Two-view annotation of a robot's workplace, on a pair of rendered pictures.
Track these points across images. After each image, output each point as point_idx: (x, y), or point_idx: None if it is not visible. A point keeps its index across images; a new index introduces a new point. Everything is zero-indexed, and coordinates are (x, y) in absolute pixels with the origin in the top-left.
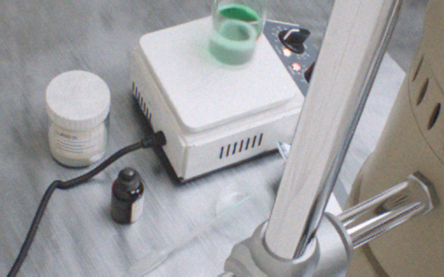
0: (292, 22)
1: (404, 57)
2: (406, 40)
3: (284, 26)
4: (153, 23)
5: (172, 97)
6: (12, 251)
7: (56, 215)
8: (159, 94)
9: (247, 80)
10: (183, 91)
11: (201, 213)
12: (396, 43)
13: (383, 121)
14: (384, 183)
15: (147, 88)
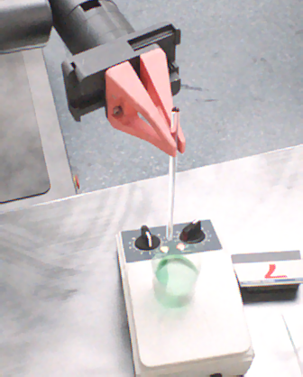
0: (96, 236)
1: (18, 179)
2: (4, 171)
3: (126, 243)
4: (67, 351)
5: (216, 354)
6: None
7: None
8: (194, 364)
9: (207, 286)
10: (211, 342)
11: (275, 365)
12: (4, 179)
13: (210, 205)
14: None
15: (181, 373)
